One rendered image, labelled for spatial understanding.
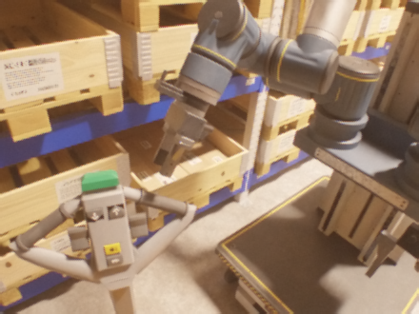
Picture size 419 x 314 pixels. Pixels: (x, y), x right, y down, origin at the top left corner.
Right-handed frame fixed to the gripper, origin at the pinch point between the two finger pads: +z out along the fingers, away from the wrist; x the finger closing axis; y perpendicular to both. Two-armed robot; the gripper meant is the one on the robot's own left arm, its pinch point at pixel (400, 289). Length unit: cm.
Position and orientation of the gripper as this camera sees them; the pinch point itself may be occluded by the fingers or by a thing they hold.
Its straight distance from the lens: 79.8
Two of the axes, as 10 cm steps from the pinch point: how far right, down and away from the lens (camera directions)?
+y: -6.7, -0.2, -7.4
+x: 6.2, 5.3, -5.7
